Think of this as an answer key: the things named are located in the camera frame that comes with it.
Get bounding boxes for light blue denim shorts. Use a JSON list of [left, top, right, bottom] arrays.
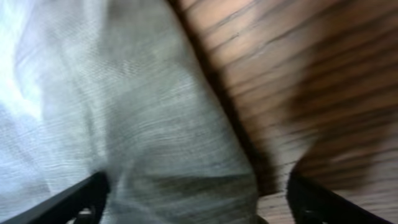
[[1, 0, 259, 224]]

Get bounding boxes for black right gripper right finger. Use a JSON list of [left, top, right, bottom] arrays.
[[286, 172, 392, 224]]

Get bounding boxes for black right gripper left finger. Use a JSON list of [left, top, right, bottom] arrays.
[[3, 172, 110, 224]]

